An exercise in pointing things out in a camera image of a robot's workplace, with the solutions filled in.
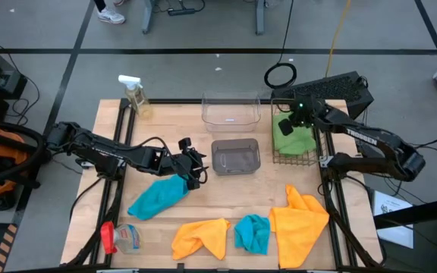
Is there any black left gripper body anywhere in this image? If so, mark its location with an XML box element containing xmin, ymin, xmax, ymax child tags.
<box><xmin>171</xmin><ymin>149</ymin><xmax>209</xmax><ymax>181</ymax></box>

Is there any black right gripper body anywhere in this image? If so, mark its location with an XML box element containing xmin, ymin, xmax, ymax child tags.
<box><xmin>291</xmin><ymin>95</ymin><xmax>319</xmax><ymax>129</ymax></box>

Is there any green microfiber towel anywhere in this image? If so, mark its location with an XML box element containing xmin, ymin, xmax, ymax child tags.
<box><xmin>278</xmin><ymin>127</ymin><xmax>317</xmax><ymax>157</ymax></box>
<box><xmin>272</xmin><ymin>111</ymin><xmax>303</xmax><ymax>152</ymax></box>

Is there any teal microfiber towel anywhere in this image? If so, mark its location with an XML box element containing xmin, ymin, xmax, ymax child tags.
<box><xmin>234</xmin><ymin>214</ymin><xmax>272</xmax><ymax>256</ymax></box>
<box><xmin>127</xmin><ymin>174</ymin><xmax>191</xmax><ymax>221</ymax></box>

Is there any orange microfiber towel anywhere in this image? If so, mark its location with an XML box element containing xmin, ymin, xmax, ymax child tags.
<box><xmin>268</xmin><ymin>184</ymin><xmax>330</xmax><ymax>269</ymax></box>
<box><xmin>171</xmin><ymin>218</ymin><xmax>231</xmax><ymax>262</ymax></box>

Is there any black perforated computer case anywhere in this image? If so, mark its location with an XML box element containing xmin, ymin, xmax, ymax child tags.
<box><xmin>271</xmin><ymin>71</ymin><xmax>375</xmax><ymax>121</ymax></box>

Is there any smoky grey plastic bin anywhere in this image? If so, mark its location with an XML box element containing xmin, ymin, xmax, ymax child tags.
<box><xmin>210</xmin><ymin>137</ymin><xmax>262</xmax><ymax>177</ymax></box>

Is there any clear plastic bin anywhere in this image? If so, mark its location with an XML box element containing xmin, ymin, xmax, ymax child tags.
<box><xmin>201</xmin><ymin>90</ymin><xmax>262</xmax><ymax>133</ymax></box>

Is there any clear spray bottle white trigger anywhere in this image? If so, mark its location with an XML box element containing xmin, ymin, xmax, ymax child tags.
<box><xmin>118</xmin><ymin>74</ymin><xmax>154</xmax><ymax>121</ymax></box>

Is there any Windex spray bottle red trigger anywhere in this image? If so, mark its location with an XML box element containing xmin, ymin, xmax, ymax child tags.
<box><xmin>99</xmin><ymin>221</ymin><xmax>143</xmax><ymax>255</ymax></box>

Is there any grey desk leg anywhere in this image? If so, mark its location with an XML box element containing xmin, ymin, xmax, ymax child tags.
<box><xmin>255</xmin><ymin>0</ymin><xmax>267</xmax><ymax>36</ymax></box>
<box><xmin>141</xmin><ymin>0</ymin><xmax>155</xmax><ymax>35</ymax></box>

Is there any black power strip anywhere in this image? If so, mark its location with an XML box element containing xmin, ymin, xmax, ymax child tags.
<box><xmin>167</xmin><ymin>7</ymin><xmax>197</xmax><ymax>17</ymax></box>

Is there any white paper sheet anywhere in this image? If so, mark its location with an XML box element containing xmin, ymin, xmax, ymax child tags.
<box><xmin>372</xmin><ymin>190</ymin><xmax>415</xmax><ymax>249</ymax></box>

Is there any person's shoe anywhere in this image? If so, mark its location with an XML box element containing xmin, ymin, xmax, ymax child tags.
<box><xmin>96</xmin><ymin>6</ymin><xmax>127</xmax><ymax>26</ymax></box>

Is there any black beam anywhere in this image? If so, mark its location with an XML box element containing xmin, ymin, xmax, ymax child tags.
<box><xmin>373</xmin><ymin>195</ymin><xmax>437</xmax><ymax>231</ymax></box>

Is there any orange shop vacuum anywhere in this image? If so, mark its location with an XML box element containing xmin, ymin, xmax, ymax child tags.
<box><xmin>0</xmin><ymin>121</ymin><xmax>47</xmax><ymax>212</ymax></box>

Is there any metal wire basket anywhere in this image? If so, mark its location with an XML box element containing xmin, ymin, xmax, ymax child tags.
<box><xmin>270</xmin><ymin>97</ymin><xmax>328</xmax><ymax>167</ymax></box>

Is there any black coiled cable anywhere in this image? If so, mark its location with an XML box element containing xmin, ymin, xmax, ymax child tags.
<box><xmin>263</xmin><ymin>0</ymin><xmax>298</xmax><ymax>90</ymax></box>

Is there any yellow cable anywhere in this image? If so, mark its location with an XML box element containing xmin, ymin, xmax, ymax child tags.
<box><xmin>324</xmin><ymin>0</ymin><xmax>353</xmax><ymax>79</ymax></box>

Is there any black aluminium table frame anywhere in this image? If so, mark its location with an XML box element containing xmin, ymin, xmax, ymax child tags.
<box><xmin>66</xmin><ymin>97</ymin><xmax>386</xmax><ymax>273</ymax></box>

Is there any black vacuum hose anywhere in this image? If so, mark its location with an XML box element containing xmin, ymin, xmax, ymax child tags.
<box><xmin>0</xmin><ymin>120</ymin><xmax>49</xmax><ymax>187</ymax></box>

